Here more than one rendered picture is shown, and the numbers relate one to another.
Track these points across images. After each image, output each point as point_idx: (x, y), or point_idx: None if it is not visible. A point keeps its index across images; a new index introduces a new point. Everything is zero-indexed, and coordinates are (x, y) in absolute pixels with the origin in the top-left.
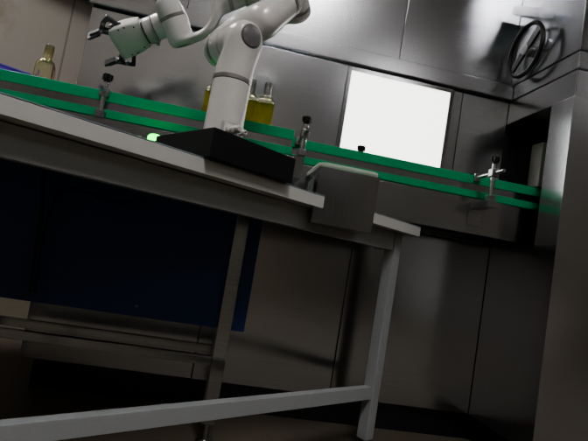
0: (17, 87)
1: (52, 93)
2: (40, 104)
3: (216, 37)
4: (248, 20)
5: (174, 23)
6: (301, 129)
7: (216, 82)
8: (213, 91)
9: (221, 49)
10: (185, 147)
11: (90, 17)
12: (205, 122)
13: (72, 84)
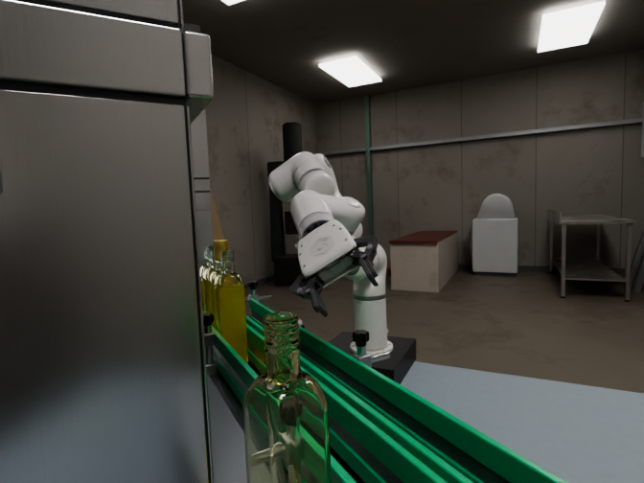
0: (461, 453)
1: (408, 416)
2: (537, 379)
3: (379, 261)
4: (358, 235)
5: None
6: (255, 296)
7: (385, 302)
8: (385, 310)
9: (378, 270)
10: (408, 362)
11: (186, 145)
12: (384, 337)
13: (389, 379)
